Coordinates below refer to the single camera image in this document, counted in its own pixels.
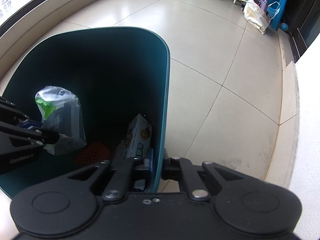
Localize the black window frame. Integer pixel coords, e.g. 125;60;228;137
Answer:
1;0;46;36

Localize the dark teal trash bin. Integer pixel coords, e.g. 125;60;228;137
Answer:
3;27;170;192

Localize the orange foam fruit net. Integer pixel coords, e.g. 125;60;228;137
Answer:
78;143;111;165

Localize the white shopping bag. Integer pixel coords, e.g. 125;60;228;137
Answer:
237;0;281;35

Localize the clear green plastic wrapper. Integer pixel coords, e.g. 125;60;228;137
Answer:
35;86;86;156

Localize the cookie snack package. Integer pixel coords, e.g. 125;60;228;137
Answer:
116;113;153;190

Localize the small blue ball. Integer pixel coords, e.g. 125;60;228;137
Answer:
280;23;289;32

